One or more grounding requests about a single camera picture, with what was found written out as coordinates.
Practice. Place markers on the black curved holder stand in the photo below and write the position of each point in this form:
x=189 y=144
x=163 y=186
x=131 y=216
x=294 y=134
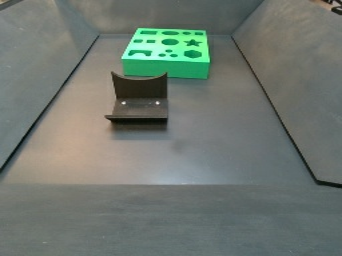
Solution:
x=141 y=98

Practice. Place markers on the green shape sorter box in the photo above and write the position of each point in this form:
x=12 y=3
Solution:
x=163 y=50

